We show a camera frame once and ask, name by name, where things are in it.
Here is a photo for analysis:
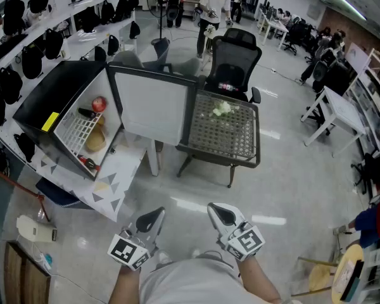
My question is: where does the white wire shelf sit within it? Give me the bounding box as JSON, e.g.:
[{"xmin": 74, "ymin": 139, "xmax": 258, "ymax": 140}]
[{"xmin": 61, "ymin": 112, "xmax": 103, "ymax": 156}]

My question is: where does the navy blue chair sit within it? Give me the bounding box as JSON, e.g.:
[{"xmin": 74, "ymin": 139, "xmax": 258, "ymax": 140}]
[{"xmin": 35, "ymin": 177, "xmax": 94, "ymax": 210}]

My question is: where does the cream portable heater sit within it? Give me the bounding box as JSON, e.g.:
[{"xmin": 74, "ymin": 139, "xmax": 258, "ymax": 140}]
[{"xmin": 16, "ymin": 214, "xmax": 58, "ymax": 243}]

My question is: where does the row of black office chairs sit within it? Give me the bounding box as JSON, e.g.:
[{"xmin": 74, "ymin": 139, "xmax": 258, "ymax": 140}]
[{"xmin": 283, "ymin": 16, "xmax": 352, "ymax": 93}]

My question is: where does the dark soda bottle red label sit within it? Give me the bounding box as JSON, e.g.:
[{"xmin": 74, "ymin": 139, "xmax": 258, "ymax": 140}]
[{"xmin": 77, "ymin": 154, "xmax": 101, "ymax": 172}]

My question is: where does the white square desk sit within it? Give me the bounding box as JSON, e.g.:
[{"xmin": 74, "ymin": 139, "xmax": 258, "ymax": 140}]
[{"xmin": 300, "ymin": 85, "xmax": 367, "ymax": 158}]

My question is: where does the white shelf unit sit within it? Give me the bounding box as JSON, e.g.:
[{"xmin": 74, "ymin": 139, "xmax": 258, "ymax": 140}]
[{"xmin": 0, "ymin": 0, "xmax": 140, "ymax": 170}]

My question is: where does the person's light shirt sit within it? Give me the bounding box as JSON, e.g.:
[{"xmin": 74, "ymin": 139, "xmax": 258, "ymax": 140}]
[{"xmin": 139, "ymin": 258, "xmax": 305, "ymax": 304}]

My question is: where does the beige plastic container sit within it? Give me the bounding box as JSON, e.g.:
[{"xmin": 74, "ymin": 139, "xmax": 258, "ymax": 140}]
[{"xmin": 84, "ymin": 125, "xmax": 108, "ymax": 153}]

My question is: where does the white triangle-patterned table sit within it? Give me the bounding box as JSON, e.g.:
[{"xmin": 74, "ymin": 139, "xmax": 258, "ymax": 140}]
[{"xmin": 33, "ymin": 128, "xmax": 161, "ymax": 223}]

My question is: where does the white display shelf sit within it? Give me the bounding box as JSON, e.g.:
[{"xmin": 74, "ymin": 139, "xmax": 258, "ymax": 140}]
[{"xmin": 343, "ymin": 47, "xmax": 380, "ymax": 158}]

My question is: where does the round wooden table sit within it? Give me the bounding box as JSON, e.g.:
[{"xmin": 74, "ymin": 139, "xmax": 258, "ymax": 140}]
[{"xmin": 331, "ymin": 244, "xmax": 367, "ymax": 304}]

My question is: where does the black standing fan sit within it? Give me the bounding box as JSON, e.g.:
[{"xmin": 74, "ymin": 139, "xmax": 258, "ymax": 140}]
[{"xmin": 146, "ymin": 0, "xmax": 169, "ymax": 46}]

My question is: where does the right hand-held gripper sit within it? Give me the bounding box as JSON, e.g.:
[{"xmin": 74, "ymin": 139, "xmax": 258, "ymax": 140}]
[{"xmin": 207, "ymin": 202, "xmax": 266, "ymax": 262}]

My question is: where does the black bottle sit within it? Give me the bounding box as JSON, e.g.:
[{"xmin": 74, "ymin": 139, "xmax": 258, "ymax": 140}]
[{"xmin": 77, "ymin": 106, "xmax": 98, "ymax": 120}]

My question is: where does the long white desk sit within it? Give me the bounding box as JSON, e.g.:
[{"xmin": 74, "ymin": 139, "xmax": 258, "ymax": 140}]
[{"xmin": 258, "ymin": 9, "xmax": 289, "ymax": 52}]

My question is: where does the person's left forearm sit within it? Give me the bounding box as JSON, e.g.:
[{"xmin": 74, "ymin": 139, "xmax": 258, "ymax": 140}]
[{"xmin": 109, "ymin": 262, "xmax": 142, "ymax": 304}]

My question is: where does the person's right forearm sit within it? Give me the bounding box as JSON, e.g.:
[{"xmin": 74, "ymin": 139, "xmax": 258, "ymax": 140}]
[{"xmin": 236, "ymin": 254, "xmax": 284, "ymax": 304}]

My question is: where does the red apple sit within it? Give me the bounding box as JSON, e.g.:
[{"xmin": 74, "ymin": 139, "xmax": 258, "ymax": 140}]
[{"xmin": 91, "ymin": 96, "xmax": 108, "ymax": 113}]

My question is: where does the grey upholstered chair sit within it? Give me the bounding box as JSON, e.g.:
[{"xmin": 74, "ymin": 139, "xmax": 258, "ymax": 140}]
[
  {"xmin": 112, "ymin": 49, "xmax": 145, "ymax": 69},
  {"xmin": 172, "ymin": 57, "xmax": 202, "ymax": 77}
]

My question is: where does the black mesh office chair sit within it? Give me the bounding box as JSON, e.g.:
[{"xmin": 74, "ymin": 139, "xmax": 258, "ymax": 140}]
[{"xmin": 204, "ymin": 27, "xmax": 263, "ymax": 105}]

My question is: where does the small white side table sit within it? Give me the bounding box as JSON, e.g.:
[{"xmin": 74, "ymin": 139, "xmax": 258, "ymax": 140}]
[{"xmin": 203, "ymin": 30, "xmax": 221, "ymax": 72}]

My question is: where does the dark blue chair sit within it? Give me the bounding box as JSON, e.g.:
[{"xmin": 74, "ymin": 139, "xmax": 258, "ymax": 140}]
[{"xmin": 142, "ymin": 37, "xmax": 174, "ymax": 73}]

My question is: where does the orange coat rack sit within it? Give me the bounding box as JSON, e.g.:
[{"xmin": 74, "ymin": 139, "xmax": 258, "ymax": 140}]
[{"xmin": 0, "ymin": 161, "xmax": 51, "ymax": 223}]

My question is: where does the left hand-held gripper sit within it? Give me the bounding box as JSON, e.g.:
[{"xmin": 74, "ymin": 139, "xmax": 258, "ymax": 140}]
[{"xmin": 106, "ymin": 206, "xmax": 166, "ymax": 271}]

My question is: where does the wooden stool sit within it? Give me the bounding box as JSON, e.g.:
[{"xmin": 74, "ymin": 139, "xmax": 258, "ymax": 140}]
[{"xmin": 291, "ymin": 256, "xmax": 339, "ymax": 297}]

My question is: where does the person's left white shoe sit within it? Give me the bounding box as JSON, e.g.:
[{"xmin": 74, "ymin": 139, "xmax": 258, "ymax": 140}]
[{"xmin": 156, "ymin": 249, "xmax": 174, "ymax": 265}]

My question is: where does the black mini fridge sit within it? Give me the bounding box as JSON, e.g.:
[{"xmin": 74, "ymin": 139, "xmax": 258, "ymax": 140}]
[{"xmin": 12, "ymin": 60, "xmax": 199, "ymax": 182}]

